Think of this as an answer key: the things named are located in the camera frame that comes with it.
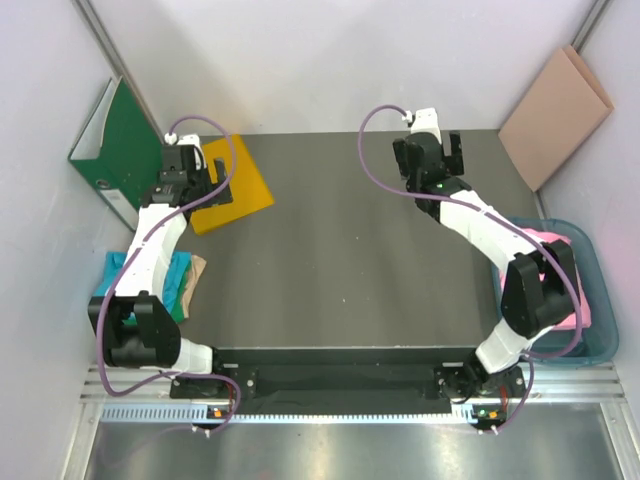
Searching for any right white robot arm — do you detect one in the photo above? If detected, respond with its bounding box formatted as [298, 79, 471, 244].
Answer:
[393, 132, 581, 396]

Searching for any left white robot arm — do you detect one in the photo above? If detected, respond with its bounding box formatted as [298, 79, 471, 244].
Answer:
[88, 134, 232, 397]

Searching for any yellow padded envelope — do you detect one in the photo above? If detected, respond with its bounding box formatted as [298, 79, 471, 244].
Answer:
[190, 134, 275, 235]

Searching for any teal folded t shirt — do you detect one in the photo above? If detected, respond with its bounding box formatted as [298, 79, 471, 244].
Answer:
[94, 251, 192, 324]

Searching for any beige paper folder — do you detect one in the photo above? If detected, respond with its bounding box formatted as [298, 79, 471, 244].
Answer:
[499, 46, 614, 192]

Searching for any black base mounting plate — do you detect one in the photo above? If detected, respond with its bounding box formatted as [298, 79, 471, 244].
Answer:
[169, 346, 528, 414]

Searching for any teal plastic bin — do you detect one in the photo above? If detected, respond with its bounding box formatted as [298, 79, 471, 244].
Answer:
[510, 217, 619, 368]

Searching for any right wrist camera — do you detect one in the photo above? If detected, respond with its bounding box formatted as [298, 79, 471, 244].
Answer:
[402, 107, 442, 143]

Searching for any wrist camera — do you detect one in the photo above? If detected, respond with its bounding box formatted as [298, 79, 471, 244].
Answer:
[164, 133, 207, 170]
[402, 107, 442, 143]

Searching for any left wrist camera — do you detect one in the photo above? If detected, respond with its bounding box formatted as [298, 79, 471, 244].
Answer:
[164, 133, 207, 170]

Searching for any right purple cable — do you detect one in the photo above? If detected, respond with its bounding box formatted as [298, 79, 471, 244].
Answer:
[358, 103, 594, 434]

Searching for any purple cable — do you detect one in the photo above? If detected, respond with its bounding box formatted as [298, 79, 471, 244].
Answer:
[358, 103, 594, 434]
[96, 114, 242, 434]

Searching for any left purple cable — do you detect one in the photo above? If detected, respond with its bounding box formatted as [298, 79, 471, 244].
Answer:
[96, 114, 242, 434]

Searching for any green ring binder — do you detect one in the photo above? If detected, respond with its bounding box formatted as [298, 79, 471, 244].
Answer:
[68, 79, 161, 231]

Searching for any grey slotted cable duct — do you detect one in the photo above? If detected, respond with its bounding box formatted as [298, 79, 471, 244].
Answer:
[101, 404, 500, 425]

